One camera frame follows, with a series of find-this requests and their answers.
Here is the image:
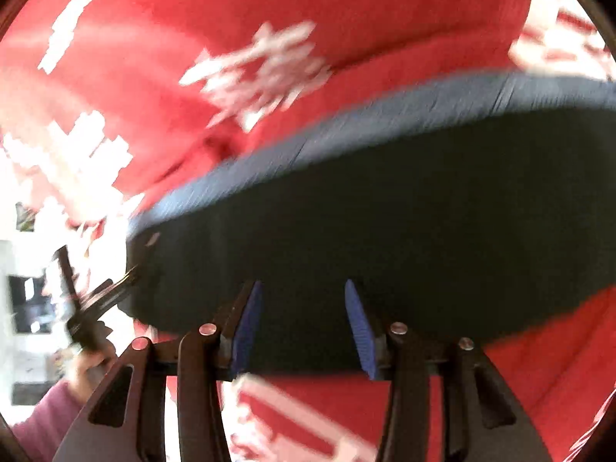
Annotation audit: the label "person's left forearm pink sleeve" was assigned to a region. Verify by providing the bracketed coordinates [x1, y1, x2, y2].
[12, 379, 86, 462]

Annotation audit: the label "dark pants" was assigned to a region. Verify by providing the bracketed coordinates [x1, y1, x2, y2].
[118, 70, 616, 376]

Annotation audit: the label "person's left hand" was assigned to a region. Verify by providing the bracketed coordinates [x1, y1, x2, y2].
[65, 341, 119, 401]

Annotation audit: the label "dark square object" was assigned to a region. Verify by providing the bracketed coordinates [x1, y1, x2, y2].
[7, 273, 53, 334]

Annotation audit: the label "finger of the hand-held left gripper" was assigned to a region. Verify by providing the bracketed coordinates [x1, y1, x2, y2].
[82, 264, 141, 313]

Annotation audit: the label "red printed sofa cover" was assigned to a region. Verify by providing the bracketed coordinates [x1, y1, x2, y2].
[0, 0, 616, 462]

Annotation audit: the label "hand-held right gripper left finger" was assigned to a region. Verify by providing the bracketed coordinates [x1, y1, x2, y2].
[53, 279, 264, 462]

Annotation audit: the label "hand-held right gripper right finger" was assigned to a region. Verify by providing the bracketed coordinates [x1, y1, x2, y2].
[344, 279, 554, 462]

